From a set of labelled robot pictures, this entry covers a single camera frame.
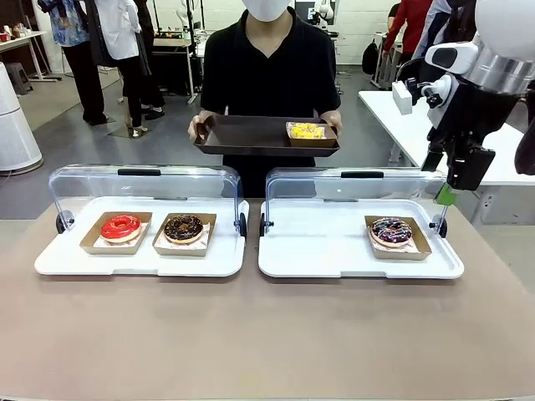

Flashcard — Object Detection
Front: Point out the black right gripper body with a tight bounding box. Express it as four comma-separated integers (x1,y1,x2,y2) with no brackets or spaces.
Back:
425,74,520,148

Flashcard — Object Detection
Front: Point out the cardboard box of yellow donut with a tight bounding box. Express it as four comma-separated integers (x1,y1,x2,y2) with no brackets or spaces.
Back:
285,120,339,149

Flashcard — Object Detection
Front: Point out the yellow sprinkled donut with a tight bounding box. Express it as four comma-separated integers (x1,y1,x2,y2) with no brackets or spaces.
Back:
289,122,328,140

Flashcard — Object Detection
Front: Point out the dark brown serving tray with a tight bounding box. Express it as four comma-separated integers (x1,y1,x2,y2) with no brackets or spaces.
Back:
192,114,342,158

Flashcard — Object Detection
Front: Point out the purple striped donut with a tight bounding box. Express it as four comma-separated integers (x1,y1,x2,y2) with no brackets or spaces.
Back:
368,216,413,249

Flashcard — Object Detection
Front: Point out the cardboard box of purple donut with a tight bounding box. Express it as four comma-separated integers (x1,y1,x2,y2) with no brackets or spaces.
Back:
364,215,433,261

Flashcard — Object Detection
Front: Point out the person's black shirt torso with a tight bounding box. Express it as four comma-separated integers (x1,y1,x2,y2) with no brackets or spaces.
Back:
200,5,342,198

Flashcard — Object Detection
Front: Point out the cardboard box of chocolate donut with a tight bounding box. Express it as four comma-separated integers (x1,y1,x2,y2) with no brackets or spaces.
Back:
152,212,218,257

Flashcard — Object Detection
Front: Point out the chocolate sprinkled donut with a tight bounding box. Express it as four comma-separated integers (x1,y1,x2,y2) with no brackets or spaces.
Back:
163,213,205,246

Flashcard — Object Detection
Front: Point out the red glazed donut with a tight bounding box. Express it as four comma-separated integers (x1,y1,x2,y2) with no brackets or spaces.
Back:
99,213,142,245

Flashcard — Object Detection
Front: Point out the cardboard box of red donut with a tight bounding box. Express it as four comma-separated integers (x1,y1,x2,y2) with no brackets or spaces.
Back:
79,211,154,256

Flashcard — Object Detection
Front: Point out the person's left hand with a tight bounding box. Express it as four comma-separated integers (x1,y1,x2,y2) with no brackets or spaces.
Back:
320,110,344,138

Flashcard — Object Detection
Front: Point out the person's right hand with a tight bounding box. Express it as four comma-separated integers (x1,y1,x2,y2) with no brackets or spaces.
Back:
187,113,211,144

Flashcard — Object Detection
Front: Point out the white side table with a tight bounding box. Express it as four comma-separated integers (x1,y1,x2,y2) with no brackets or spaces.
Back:
358,89,535,188

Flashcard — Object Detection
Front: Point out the clear plastic tray lid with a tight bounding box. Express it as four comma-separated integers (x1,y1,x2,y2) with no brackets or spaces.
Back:
264,166,449,238
48,163,248,236

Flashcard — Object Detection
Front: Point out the bystander in white blue jacket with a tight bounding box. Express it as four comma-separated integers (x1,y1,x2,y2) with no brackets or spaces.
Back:
411,0,478,60

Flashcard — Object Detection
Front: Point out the bystander in red long sleeves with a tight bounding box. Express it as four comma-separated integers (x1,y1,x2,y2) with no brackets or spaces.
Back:
381,0,434,58

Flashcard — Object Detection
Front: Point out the black backpack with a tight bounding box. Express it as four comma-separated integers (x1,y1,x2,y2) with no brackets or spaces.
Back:
361,38,380,77

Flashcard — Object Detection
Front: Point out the white display tray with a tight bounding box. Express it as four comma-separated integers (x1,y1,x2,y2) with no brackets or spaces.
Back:
33,195,251,278
257,198,466,280

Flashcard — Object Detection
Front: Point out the white face mask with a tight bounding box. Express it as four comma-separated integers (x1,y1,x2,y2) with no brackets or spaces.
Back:
242,0,294,23

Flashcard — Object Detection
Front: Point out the background workbench with items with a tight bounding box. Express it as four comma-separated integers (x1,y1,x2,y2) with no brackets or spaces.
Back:
150,24,208,105

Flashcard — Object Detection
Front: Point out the bystander in white coat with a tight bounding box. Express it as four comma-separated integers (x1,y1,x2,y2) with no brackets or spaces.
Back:
94,0,167,131

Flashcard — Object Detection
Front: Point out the bystander in blue patterned shirt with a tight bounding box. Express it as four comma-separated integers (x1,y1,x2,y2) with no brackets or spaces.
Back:
36,0,110,126

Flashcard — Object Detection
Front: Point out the white cylindrical air purifier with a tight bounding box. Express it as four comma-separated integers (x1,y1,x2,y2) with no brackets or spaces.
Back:
0,62,44,173

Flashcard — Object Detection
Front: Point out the dark plastic stool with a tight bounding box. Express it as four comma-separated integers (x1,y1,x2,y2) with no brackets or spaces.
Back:
4,62,34,97

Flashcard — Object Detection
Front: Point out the white background desk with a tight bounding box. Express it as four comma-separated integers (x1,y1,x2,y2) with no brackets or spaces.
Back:
0,30,52,84

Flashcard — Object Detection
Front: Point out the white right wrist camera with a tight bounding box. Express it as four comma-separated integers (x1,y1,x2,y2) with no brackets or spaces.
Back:
391,74,455,117

